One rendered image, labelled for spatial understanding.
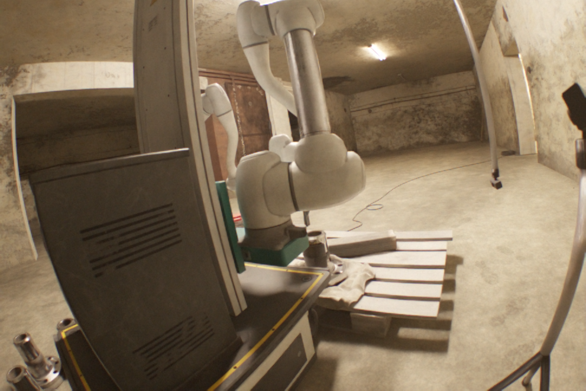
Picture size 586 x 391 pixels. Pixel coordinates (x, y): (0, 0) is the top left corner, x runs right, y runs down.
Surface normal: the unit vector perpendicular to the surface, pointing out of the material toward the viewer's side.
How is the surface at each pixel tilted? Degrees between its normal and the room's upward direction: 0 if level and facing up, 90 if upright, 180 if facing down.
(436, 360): 0
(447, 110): 90
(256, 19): 108
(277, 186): 82
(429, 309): 0
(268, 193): 88
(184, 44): 90
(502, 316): 0
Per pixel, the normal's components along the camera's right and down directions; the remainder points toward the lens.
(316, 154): -0.22, -0.11
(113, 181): 0.85, -0.11
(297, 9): 0.00, 0.02
